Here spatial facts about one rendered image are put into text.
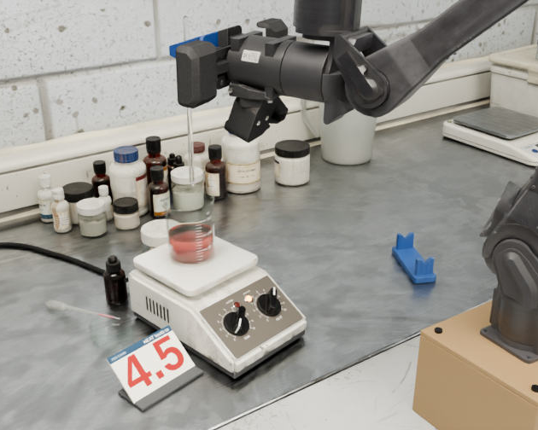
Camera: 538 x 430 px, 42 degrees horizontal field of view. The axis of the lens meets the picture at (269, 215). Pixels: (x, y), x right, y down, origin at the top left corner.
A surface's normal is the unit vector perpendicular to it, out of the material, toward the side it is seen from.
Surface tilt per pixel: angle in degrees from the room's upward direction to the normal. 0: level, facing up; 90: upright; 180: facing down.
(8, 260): 0
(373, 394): 0
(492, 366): 3
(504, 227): 87
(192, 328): 90
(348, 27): 87
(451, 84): 90
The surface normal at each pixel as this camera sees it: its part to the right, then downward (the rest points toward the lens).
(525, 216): -0.26, -0.12
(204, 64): 0.86, 0.24
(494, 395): -0.82, 0.25
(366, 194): 0.00, -0.90
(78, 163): 0.57, 0.35
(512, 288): -0.46, 0.34
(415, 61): -0.05, 0.07
